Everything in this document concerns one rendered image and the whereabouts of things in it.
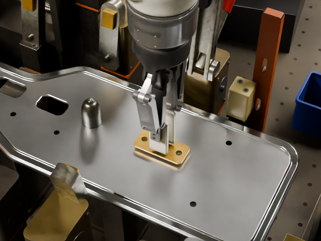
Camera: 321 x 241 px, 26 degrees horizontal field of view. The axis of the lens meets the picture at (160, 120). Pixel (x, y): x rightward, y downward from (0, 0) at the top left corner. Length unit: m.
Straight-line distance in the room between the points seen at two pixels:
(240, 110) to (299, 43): 0.64
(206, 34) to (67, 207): 0.34
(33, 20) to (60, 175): 0.41
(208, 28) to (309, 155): 0.50
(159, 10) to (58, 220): 0.33
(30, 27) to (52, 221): 0.43
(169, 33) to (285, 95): 0.78
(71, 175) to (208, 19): 0.33
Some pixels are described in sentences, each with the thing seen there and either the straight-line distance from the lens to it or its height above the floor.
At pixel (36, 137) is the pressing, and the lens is 1.12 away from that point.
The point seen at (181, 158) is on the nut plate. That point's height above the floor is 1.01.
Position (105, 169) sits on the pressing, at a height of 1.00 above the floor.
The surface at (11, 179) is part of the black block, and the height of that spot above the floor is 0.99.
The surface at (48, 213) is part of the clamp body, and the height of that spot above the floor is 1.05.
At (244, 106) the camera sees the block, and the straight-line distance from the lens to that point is 1.10.
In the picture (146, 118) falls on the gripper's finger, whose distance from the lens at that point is 0.97.
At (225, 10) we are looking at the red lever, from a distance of 1.14.
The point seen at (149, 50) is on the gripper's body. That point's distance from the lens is 0.89.
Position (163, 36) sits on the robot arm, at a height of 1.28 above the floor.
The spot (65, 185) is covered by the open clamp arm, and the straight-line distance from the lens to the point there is 0.94.
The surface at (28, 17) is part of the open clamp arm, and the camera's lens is 1.26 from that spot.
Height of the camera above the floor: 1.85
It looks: 49 degrees down
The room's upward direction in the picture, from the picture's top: straight up
